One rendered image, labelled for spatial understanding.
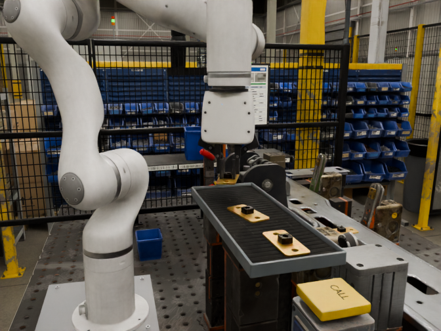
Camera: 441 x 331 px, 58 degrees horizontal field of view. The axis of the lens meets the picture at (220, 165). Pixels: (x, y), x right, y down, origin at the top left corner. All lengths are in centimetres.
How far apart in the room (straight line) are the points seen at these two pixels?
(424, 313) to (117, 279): 65
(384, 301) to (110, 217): 62
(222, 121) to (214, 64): 10
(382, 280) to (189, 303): 75
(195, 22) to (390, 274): 59
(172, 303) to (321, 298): 89
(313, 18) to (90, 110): 147
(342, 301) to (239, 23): 48
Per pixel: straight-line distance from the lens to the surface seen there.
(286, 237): 58
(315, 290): 48
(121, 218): 98
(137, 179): 97
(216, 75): 73
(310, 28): 215
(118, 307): 105
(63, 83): 95
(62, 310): 117
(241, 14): 74
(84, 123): 92
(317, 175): 147
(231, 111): 74
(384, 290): 70
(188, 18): 84
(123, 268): 100
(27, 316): 138
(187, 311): 128
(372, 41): 603
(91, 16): 103
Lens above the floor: 140
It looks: 13 degrees down
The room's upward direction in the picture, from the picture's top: straight up
